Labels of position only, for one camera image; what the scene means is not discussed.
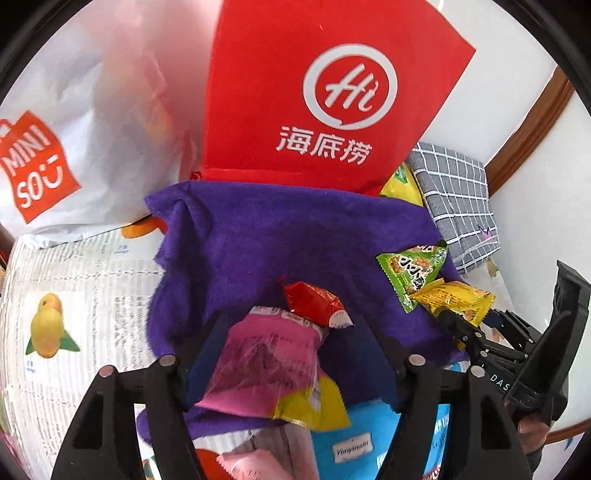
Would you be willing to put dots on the white pink snack packet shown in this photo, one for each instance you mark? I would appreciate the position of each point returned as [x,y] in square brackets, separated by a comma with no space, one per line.
[281,443]

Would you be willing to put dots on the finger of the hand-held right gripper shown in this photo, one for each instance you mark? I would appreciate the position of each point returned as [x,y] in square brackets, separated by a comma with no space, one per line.
[464,337]
[510,327]

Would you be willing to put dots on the purple towel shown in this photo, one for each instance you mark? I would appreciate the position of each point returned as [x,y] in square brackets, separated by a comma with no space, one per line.
[258,240]

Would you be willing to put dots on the red snack packet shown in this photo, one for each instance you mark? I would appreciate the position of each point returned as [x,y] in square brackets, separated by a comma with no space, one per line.
[309,297]

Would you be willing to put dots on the large pink snack packet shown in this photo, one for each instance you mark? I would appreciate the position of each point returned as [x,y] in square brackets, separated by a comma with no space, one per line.
[254,467]

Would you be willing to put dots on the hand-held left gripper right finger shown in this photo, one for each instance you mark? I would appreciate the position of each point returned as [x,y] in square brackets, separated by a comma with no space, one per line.
[415,392]

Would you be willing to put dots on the green snack packet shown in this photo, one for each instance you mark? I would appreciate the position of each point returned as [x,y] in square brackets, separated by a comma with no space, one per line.
[406,272]

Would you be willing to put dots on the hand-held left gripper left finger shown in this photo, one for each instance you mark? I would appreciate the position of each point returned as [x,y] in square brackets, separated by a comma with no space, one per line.
[203,364]

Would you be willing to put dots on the person's right hand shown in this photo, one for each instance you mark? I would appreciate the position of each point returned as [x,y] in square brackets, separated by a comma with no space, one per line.
[531,431]

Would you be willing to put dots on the grey checkered folded cloth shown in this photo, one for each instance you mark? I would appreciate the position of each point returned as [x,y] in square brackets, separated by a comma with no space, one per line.
[457,198]

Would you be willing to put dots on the white plastic shopping bag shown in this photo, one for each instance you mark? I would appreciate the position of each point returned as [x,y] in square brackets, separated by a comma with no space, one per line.
[106,115]

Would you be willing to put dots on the blue tissue pack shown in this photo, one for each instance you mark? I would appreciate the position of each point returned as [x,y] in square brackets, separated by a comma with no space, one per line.
[360,447]

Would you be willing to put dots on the red paper bag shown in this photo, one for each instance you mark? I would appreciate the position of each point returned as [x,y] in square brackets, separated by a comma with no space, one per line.
[277,69]

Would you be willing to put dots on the yellow green snack bag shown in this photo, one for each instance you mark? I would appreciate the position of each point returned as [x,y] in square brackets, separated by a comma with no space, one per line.
[399,187]

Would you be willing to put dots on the pink and yellow snack packet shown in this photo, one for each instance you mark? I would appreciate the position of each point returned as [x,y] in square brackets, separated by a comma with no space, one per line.
[258,360]

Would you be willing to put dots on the brown wooden door frame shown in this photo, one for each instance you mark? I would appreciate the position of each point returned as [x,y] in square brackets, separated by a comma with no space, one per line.
[531,134]

